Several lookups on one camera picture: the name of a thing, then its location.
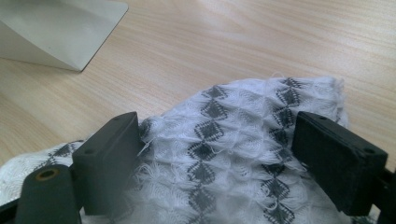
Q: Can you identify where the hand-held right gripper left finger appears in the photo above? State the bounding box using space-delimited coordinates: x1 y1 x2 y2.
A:
72 111 140 217

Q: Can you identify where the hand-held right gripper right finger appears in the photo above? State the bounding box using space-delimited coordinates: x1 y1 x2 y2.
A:
290 111 389 217

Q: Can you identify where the white cloth with dark diamonds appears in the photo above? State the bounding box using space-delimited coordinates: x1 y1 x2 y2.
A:
0 76 382 224

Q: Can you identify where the grey metal expandable book rack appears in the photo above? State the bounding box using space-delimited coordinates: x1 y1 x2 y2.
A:
0 0 130 73

